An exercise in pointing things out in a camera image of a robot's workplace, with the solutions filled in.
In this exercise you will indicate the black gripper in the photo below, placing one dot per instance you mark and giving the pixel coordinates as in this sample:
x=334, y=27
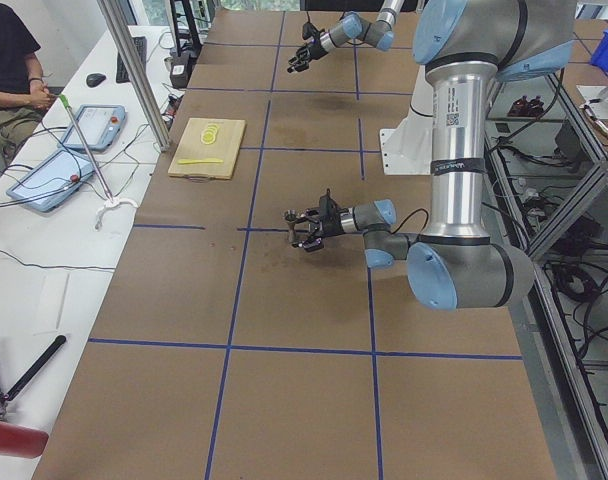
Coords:
x=333, y=226
x=312, y=48

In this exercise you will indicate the steel jigger shaker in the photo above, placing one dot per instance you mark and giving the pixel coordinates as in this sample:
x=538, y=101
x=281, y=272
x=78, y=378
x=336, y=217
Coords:
x=290, y=225

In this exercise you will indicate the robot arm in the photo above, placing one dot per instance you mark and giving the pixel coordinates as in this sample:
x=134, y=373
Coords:
x=463, y=46
x=351, y=26

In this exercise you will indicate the bamboo cutting board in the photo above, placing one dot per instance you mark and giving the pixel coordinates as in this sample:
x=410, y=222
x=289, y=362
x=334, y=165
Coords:
x=226, y=147

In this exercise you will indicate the yellow plastic knife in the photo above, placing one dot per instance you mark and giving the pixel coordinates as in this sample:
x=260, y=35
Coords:
x=208, y=160

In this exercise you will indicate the black computer mouse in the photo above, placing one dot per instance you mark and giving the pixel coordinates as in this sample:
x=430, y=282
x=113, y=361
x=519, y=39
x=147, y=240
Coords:
x=95, y=79

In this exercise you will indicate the far teach pendant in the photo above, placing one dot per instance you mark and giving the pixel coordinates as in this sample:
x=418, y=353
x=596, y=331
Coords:
x=100, y=124

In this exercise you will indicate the teach pendant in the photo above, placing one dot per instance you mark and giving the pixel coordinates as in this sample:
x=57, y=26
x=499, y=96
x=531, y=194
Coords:
x=52, y=181
x=100, y=124

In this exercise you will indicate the near teach pendant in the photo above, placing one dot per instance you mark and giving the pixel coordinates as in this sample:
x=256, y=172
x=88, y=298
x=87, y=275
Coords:
x=52, y=181

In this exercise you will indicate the person in black shirt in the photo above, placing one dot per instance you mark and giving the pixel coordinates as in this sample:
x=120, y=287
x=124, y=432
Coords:
x=24, y=95

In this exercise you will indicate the red bottle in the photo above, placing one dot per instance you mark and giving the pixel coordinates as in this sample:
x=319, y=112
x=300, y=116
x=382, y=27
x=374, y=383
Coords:
x=22, y=442

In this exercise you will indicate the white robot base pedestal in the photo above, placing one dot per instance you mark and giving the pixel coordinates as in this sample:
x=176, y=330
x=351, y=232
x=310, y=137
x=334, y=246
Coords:
x=407, y=149

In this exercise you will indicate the aluminium frame post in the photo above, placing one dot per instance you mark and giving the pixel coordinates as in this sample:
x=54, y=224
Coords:
x=119, y=30

